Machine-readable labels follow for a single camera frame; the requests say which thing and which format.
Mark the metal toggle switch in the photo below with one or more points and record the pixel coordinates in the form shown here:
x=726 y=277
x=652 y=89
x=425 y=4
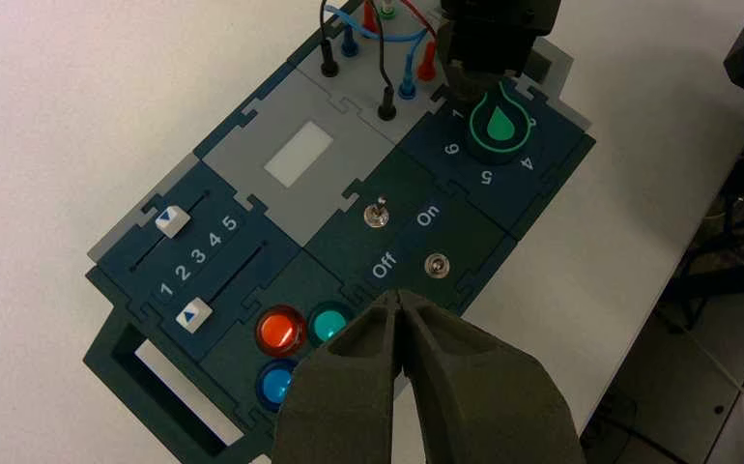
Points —
x=436 y=266
x=376 y=216

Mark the pale rectangular display window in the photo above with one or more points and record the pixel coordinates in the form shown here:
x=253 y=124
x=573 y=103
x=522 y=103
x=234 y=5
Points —
x=299 y=154

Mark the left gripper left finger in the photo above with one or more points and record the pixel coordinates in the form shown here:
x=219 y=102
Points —
x=340 y=397

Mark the green banana socket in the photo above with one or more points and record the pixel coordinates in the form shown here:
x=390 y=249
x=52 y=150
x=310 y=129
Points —
x=387 y=12

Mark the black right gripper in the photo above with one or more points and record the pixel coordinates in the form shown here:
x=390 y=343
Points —
x=493 y=32

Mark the dark teal grey control box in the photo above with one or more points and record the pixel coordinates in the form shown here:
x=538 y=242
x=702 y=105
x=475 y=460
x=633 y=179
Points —
x=346 y=160

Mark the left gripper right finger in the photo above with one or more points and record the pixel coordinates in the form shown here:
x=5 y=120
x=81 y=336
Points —
x=474 y=397

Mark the white slider cap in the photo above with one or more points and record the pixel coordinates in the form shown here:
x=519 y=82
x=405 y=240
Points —
x=172 y=221
x=193 y=315

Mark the blue round push button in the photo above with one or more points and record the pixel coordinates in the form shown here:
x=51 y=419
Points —
x=276 y=384

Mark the orange round push button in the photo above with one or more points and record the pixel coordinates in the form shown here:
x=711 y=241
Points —
x=280 y=331

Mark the black knob with green pointer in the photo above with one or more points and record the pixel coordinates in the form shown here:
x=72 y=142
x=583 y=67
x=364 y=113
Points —
x=500 y=125

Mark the teal round push button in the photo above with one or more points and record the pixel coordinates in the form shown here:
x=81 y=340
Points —
x=328 y=323

